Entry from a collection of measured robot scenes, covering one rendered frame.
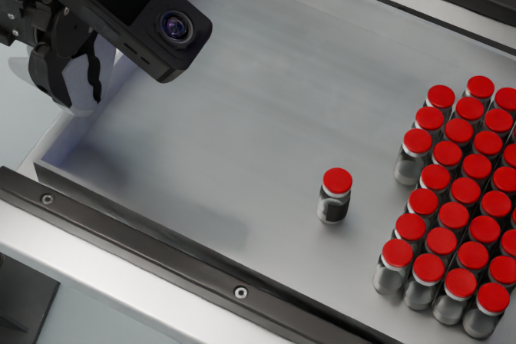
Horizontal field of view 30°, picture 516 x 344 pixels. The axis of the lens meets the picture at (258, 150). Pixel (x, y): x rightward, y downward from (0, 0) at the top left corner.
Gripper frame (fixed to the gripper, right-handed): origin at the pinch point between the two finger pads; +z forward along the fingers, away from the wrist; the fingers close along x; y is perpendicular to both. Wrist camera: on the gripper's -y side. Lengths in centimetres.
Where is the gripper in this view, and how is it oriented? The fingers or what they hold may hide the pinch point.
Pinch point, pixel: (94, 104)
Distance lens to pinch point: 71.1
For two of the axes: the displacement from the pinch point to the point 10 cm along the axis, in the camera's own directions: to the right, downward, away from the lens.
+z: -0.4, 5.5, 8.4
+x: -4.5, 7.4, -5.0
